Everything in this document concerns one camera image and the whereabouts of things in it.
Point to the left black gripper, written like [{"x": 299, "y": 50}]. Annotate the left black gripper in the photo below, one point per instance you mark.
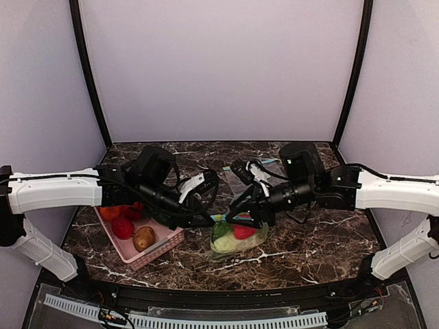
[{"x": 185, "y": 212}]

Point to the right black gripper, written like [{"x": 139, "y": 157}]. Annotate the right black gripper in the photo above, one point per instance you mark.
[{"x": 262, "y": 205}]

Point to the green toy leafy vegetable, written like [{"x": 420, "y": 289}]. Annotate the green toy leafy vegetable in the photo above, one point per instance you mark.
[{"x": 221, "y": 228}]

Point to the red toy tomato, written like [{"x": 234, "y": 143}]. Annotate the red toy tomato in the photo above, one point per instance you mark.
[{"x": 243, "y": 232}]

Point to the clear zip bag blue zipper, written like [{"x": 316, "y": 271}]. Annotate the clear zip bag blue zipper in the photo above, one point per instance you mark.
[{"x": 215, "y": 257}]

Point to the pink perforated plastic basket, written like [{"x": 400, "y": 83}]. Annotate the pink perforated plastic basket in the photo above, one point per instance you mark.
[{"x": 166, "y": 239}]

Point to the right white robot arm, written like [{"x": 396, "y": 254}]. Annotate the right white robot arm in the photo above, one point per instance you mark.
[{"x": 345, "y": 187}]

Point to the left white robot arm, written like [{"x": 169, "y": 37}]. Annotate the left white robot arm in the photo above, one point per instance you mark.
[{"x": 140, "y": 180}]

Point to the dark green toy cucumber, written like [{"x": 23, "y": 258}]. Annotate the dark green toy cucumber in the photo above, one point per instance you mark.
[{"x": 160, "y": 218}]

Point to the brown toy potato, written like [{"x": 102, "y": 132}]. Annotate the brown toy potato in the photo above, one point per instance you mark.
[{"x": 144, "y": 238}]

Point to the red toy fruit left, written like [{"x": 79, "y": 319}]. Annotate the red toy fruit left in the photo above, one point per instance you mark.
[{"x": 133, "y": 212}]

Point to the red toy fruit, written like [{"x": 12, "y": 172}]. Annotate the red toy fruit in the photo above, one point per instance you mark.
[
  {"x": 122, "y": 228},
  {"x": 133, "y": 212}
]

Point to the red toy fruit front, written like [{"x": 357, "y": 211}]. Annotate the red toy fruit front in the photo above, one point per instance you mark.
[{"x": 122, "y": 228}]

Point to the orange toy fruit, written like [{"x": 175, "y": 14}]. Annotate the orange toy fruit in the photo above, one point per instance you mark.
[{"x": 110, "y": 213}]

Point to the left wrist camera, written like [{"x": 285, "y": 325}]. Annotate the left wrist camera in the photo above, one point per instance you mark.
[{"x": 199, "y": 184}]

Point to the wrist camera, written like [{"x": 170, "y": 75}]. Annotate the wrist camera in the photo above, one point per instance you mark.
[
  {"x": 252, "y": 173},
  {"x": 199, "y": 184}
]

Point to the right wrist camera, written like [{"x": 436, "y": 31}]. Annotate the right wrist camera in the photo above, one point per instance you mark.
[{"x": 252, "y": 173}]

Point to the black front rail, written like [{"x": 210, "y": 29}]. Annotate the black front rail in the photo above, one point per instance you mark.
[{"x": 250, "y": 284}]

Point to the white slotted cable duct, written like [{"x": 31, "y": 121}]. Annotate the white slotted cable duct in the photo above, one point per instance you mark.
[{"x": 174, "y": 318}]

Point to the right black frame post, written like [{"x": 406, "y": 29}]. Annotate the right black frame post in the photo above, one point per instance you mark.
[{"x": 358, "y": 59}]

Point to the black frame post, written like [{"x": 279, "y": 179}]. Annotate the black frame post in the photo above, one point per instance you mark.
[
  {"x": 358, "y": 59},
  {"x": 80, "y": 40}
]

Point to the left black frame post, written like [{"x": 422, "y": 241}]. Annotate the left black frame post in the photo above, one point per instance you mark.
[{"x": 80, "y": 40}]

